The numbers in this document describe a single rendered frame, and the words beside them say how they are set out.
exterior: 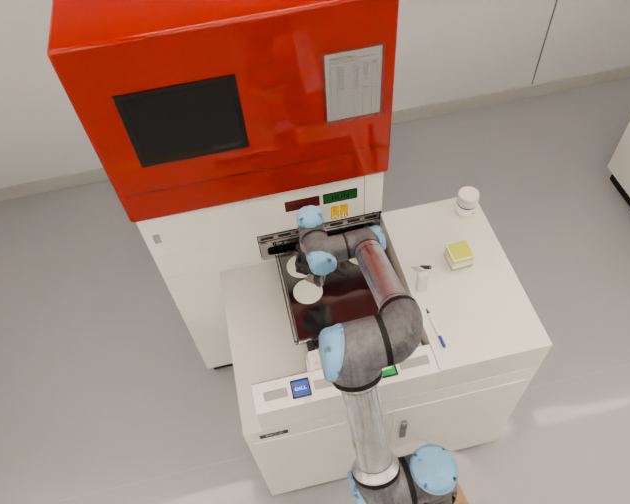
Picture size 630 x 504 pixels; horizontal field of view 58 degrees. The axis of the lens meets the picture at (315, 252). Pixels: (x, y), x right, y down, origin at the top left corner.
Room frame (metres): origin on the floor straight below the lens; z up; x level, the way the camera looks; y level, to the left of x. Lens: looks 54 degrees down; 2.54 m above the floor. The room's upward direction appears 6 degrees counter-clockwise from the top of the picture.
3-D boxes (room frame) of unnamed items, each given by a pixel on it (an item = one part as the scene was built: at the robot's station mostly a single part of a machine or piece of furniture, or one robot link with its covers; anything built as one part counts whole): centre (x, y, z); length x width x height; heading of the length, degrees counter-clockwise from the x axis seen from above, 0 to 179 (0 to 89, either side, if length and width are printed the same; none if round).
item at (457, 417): (0.97, -0.16, 0.41); 0.96 x 0.64 x 0.82; 98
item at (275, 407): (0.69, -0.05, 0.89); 0.55 x 0.09 x 0.14; 98
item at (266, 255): (1.27, -0.02, 0.89); 0.44 x 0.02 x 0.10; 98
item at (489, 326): (1.02, -0.46, 0.89); 0.62 x 0.35 x 0.14; 8
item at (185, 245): (1.26, 0.15, 1.02); 0.81 x 0.03 x 0.40; 98
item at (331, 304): (1.06, -0.07, 0.90); 0.34 x 0.34 x 0.01; 8
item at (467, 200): (1.27, -0.54, 1.01); 0.07 x 0.07 x 0.10
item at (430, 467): (0.38, -0.23, 1.05); 0.13 x 0.12 x 0.14; 99
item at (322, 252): (0.93, -0.03, 1.27); 0.11 x 0.11 x 0.08; 9
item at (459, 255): (1.06, -0.47, 1.00); 0.07 x 0.07 x 0.07; 10
